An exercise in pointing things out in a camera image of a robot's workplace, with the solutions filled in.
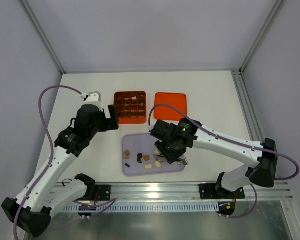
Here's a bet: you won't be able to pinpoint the metal serving tongs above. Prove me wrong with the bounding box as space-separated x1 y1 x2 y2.
153 153 189 166

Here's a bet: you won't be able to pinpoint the orange tin lid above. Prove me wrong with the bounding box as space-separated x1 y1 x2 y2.
154 92 188 121

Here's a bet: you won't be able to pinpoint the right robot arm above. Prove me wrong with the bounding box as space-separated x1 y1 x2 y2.
149 118 278 199

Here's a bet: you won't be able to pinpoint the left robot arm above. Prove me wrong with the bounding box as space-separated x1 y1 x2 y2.
1 104 119 238

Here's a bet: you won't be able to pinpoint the white swirl chocolate upper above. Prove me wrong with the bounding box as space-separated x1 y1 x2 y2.
153 150 160 156

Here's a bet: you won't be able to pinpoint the white swirl chocolate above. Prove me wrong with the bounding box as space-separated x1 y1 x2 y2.
154 161 162 168
153 150 160 156

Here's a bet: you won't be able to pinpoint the orange chocolate tin box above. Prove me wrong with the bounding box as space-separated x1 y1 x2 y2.
113 91 147 125

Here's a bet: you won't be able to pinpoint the white swirl chocolate lower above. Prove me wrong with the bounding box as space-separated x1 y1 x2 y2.
154 161 162 168

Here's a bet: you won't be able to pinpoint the tan ridged square chocolate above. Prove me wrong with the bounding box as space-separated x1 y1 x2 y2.
143 155 150 161

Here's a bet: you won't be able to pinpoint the dark round foil chocolate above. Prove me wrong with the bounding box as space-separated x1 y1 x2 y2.
137 153 143 159

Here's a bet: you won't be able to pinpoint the white rectangular chocolate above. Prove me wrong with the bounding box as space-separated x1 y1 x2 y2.
144 164 153 170

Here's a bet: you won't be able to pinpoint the lavender plastic tray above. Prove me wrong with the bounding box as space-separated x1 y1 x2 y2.
122 133 185 177

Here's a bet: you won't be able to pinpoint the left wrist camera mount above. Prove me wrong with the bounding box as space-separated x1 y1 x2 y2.
79 91 103 110

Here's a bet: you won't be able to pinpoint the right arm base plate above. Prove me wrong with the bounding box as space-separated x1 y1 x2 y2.
198 183 246 200

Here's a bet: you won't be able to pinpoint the aluminium frame rail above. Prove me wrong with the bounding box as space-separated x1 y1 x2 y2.
52 180 294 201

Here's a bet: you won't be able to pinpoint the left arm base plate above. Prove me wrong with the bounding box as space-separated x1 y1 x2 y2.
88 184 112 202

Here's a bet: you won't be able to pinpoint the slotted cable duct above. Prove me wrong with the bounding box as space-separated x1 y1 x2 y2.
60 201 219 214

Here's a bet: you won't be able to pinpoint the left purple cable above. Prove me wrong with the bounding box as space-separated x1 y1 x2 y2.
13 85 117 240

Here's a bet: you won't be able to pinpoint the right side aluminium rail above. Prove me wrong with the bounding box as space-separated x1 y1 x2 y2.
231 70 277 180

